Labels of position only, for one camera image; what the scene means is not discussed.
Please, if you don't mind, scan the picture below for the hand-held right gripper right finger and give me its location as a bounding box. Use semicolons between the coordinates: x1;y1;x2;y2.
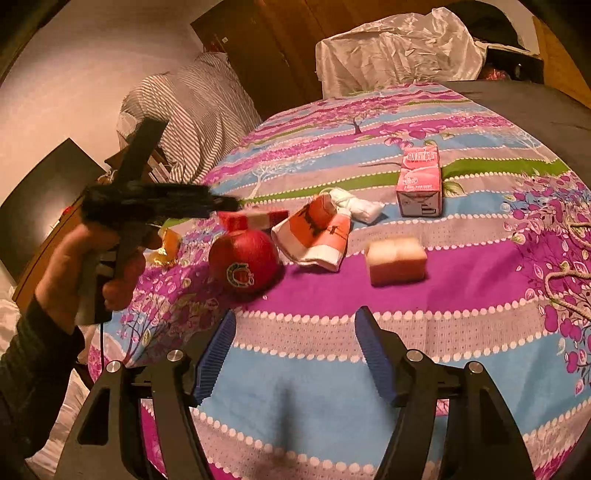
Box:
353;305;539;480

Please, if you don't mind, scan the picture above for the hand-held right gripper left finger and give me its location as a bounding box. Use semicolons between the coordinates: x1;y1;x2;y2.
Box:
54;309;238;480

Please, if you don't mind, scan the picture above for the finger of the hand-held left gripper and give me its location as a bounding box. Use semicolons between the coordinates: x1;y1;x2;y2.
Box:
205;193;242;215

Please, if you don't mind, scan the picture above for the red and white box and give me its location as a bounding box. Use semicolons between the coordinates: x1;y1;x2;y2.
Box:
218;208;290;232

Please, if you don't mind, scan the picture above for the white bubble wrap piece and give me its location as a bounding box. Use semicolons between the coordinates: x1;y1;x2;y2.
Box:
366;237;428;288

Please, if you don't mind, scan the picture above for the person's left forearm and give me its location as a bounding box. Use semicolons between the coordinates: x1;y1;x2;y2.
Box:
0;295;87;462

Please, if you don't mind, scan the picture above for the person's left hand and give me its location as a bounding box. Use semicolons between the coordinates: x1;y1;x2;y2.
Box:
34;224;147;334

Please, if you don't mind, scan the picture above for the purple floral printed tablecloth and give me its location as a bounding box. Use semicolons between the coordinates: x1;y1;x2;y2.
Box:
87;80;591;480

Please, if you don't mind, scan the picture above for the orange plastic wrapper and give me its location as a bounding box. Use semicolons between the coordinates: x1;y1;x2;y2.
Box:
147;227;184;267

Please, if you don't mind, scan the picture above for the red apple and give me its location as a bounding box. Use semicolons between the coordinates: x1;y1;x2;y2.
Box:
208;229;283;302

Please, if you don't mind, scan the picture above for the grey striped cloth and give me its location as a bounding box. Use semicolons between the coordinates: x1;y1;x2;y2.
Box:
116;51;263;185

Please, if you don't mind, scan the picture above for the white red-striped paper box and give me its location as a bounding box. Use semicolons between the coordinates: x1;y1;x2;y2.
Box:
271;194;352;271

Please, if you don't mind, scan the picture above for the black flat panel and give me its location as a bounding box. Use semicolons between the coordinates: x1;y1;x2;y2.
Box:
0;137;108;280

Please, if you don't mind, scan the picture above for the crumpled white tissue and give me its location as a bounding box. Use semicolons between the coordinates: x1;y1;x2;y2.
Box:
329;187;384;225

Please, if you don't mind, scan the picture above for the dark wooden door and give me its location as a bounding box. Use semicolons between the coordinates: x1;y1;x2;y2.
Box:
190;0;444;123

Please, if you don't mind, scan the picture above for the pink milk carton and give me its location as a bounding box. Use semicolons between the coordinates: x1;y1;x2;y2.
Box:
396;144;443;217

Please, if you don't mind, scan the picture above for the white satin cloth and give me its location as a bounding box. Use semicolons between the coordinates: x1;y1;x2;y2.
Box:
315;7;489;99

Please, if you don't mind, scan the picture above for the wooden cabinet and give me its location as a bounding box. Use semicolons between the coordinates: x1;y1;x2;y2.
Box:
532;16;591;109

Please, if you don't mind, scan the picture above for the white rope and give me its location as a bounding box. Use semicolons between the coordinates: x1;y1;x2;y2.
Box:
544;216;591;320

